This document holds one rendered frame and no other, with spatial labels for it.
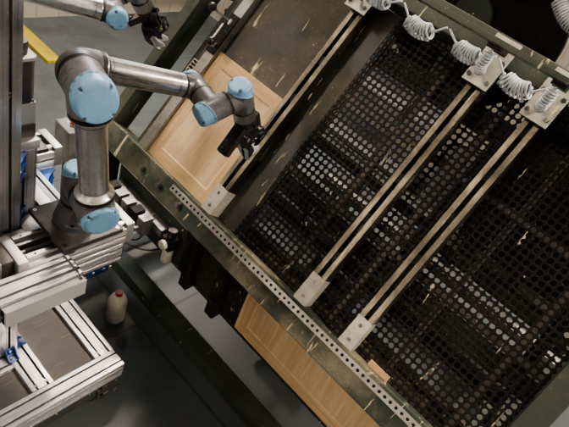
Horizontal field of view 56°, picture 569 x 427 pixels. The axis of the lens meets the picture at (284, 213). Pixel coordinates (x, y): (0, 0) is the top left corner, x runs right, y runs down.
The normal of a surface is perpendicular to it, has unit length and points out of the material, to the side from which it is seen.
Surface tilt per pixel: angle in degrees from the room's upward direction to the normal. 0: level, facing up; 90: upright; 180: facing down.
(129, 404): 0
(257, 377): 0
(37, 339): 0
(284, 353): 90
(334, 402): 90
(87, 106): 82
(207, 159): 58
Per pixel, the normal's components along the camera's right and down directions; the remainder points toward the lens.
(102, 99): 0.55, 0.56
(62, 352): 0.31, -0.74
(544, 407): -0.39, -0.15
